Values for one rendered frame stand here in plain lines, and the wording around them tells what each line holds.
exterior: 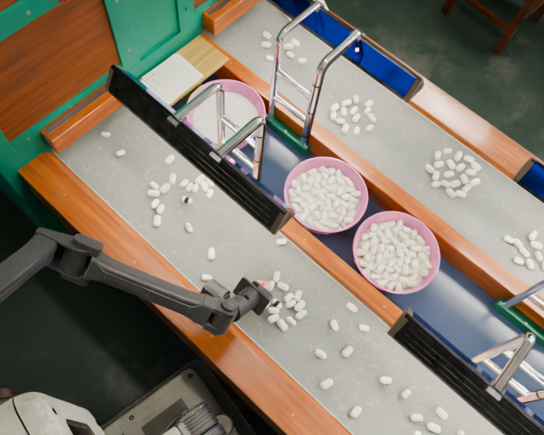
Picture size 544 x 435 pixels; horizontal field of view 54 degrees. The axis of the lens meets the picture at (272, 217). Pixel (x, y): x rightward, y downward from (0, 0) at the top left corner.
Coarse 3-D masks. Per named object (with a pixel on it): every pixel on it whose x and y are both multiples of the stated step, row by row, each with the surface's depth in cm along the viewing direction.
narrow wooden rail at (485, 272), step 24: (216, 72) 194; (240, 72) 186; (264, 96) 182; (288, 120) 181; (312, 144) 181; (336, 144) 176; (360, 168) 173; (384, 192) 170; (432, 216) 167; (456, 240) 165; (456, 264) 169; (480, 264) 162; (504, 288) 160; (528, 312) 159
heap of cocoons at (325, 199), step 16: (304, 176) 173; (320, 176) 174; (336, 176) 174; (288, 192) 170; (304, 192) 170; (320, 192) 171; (336, 192) 173; (352, 192) 172; (304, 208) 169; (320, 208) 170; (336, 208) 171; (352, 208) 170; (320, 224) 166; (336, 224) 166
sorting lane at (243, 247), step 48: (96, 144) 173; (144, 144) 174; (96, 192) 165; (144, 192) 167; (192, 192) 168; (192, 240) 161; (240, 240) 162; (288, 240) 163; (288, 288) 157; (336, 288) 158; (288, 336) 151; (336, 336) 152; (384, 336) 153; (336, 384) 147; (384, 384) 147; (432, 384) 148; (384, 432) 142; (432, 432) 143; (480, 432) 144
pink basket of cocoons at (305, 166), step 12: (300, 168) 173; (312, 168) 176; (336, 168) 176; (348, 168) 173; (288, 180) 170; (360, 180) 171; (288, 204) 168; (360, 204) 171; (360, 216) 165; (312, 228) 162; (348, 228) 164
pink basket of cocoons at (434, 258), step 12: (372, 216) 165; (384, 216) 168; (396, 216) 168; (408, 216) 167; (360, 228) 164; (432, 240) 165; (432, 252) 165; (432, 264) 163; (432, 276) 159; (384, 288) 156; (420, 288) 157
